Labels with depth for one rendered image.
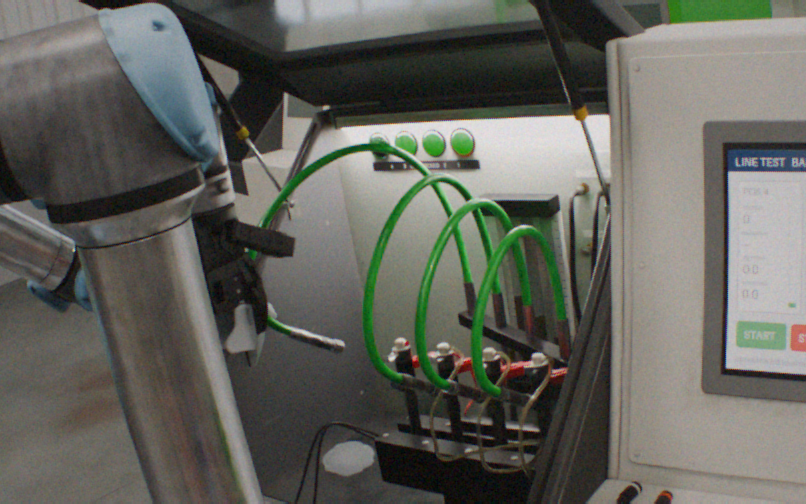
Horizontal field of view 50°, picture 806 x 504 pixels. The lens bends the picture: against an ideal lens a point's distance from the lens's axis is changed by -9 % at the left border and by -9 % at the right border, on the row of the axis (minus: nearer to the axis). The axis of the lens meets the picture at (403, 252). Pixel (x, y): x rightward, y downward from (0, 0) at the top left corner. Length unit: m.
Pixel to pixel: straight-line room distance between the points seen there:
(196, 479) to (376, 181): 1.13
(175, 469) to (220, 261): 0.51
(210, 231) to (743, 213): 0.65
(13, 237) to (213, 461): 0.59
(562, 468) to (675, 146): 0.43
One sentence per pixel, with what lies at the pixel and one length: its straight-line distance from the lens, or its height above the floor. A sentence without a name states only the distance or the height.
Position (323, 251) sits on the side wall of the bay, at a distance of 1.76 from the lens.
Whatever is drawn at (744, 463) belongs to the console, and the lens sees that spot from 1.22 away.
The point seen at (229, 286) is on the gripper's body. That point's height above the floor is 1.35.
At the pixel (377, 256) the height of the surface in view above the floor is 1.31.
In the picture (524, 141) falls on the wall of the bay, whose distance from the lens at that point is 1.54.
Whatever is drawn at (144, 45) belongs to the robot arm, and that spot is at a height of 1.65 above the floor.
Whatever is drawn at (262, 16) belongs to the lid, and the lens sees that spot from 1.45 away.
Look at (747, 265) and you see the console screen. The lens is 1.17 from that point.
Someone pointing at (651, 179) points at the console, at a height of 1.37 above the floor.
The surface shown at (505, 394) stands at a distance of 1.23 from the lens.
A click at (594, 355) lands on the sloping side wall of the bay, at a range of 1.23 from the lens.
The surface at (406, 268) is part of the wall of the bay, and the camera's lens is 1.76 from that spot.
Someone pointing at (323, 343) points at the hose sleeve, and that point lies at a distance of 1.46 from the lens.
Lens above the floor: 1.66
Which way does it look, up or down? 16 degrees down
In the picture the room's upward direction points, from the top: 10 degrees counter-clockwise
